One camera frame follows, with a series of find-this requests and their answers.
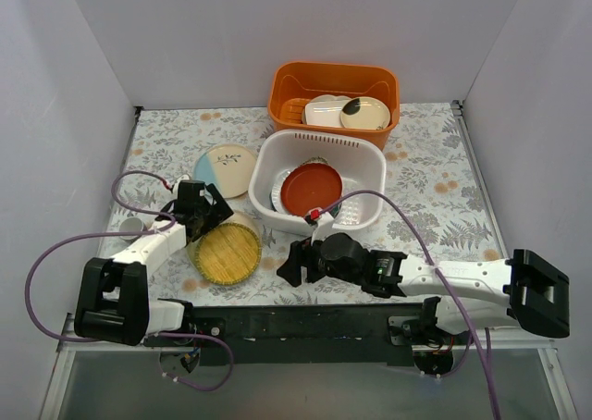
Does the gold rimmed plate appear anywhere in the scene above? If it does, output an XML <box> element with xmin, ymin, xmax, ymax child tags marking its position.
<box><xmin>193</xmin><ymin>221</ymin><xmax>262</xmax><ymax>285</ymax></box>

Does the white deep plate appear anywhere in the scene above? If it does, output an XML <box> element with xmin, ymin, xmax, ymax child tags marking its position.
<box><xmin>269</xmin><ymin>170</ymin><xmax>291</xmax><ymax>215</ymax></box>

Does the teal scalloped plate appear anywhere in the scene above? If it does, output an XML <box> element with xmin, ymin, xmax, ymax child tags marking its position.
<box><xmin>329</xmin><ymin>196</ymin><xmax>343</xmax><ymax>219</ymax></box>

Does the red round plate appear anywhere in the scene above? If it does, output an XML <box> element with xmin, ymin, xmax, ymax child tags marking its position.
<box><xmin>280</xmin><ymin>163</ymin><xmax>343</xmax><ymax>216</ymax></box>

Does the speckled round plate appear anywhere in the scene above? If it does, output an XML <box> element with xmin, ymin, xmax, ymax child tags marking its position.
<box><xmin>299</xmin><ymin>156</ymin><xmax>328</xmax><ymax>167</ymax></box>

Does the white plastic bin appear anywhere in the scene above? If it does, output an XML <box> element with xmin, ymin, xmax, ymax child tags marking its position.
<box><xmin>248</xmin><ymin>130</ymin><xmax>387</xmax><ymax>235</ymax></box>

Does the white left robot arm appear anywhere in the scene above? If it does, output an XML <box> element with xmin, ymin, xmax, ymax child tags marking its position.
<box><xmin>74</xmin><ymin>180</ymin><xmax>234</xmax><ymax>346</ymax></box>

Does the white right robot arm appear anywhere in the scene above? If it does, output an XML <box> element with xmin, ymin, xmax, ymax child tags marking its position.
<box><xmin>277</xmin><ymin>233</ymin><xmax>570</xmax><ymax>344</ymax></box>

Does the orange plastic bin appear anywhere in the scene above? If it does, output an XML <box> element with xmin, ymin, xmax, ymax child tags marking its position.
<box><xmin>267</xmin><ymin>61</ymin><xmax>401</xmax><ymax>150</ymax></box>

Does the white round plate in bin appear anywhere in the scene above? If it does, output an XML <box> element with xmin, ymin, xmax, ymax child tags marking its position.
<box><xmin>304</xmin><ymin>94</ymin><xmax>351</xmax><ymax>113</ymax></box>

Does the floral table mat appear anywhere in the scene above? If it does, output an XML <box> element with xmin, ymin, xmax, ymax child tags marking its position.
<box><xmin>109</xmin><ymin>103</ymin><xmax>505</xmax><ymax>306</ymax></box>

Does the white printed mug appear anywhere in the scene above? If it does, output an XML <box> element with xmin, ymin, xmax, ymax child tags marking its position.
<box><xmin>119</xmin><ymin>216</ymin><xmax>146</xmax><ymax>243</ymax></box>

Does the white rectangular dish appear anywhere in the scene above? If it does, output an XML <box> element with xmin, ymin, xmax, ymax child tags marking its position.
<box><xmin>303</xmin><ymin>100</ymin><xmax>348</xmax><ymax>128</ymax></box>

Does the cream plate black spot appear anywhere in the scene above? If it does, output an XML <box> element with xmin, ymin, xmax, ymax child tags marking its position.
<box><xmin>339</xmin><ymin>96</ymin><xmax>390</xmax><ymax>130</ymax></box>

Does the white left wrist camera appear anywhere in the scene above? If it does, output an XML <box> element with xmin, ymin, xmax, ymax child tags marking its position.
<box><xmin>175</xmin><ymin>174</ymin><xmax>191</xmax><ymax>186</ymax></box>

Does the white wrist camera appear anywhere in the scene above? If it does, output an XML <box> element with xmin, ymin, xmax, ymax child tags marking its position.
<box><xmin>175</xmin><ymin>174</ymin><xmax>191</xmax><ymax>186</ymax></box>
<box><xmin>304</xmin><ymin>207</ymin><xmax>335</xmax><ymax>244</ymax></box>

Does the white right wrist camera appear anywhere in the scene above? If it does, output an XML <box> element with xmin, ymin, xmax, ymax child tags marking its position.
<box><xmin>304</xmin><ymin>207</ymin><xmax>335</xmax><ymax>244</ymax></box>

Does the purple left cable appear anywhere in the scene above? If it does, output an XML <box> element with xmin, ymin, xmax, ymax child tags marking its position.
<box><xmin>24</xmin><ymin>169</ymin><xmax>235</xmax><ymax>391</ymax></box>

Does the purple cable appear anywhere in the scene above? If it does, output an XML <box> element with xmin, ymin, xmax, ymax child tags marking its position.
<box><xmin>318</xmin><ymin>189</ymin><xmax>502</xmax><ymax>420</ymax></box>
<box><xmin>24</xmin><ymin>169</ymin><xmax>235</xmax><ymax>391</ymax></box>

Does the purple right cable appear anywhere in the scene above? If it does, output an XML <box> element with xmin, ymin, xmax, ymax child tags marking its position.
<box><xmin>318</xmin><ymin>189</ymin><xmax>502</xmax><ymax>420</ymax></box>

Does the aluminium frame rail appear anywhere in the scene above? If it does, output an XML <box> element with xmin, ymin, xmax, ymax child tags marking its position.
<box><xmin>37</xmin><ymin>312</ymin><xmax>163</xmax><ymax>420</ymax></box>

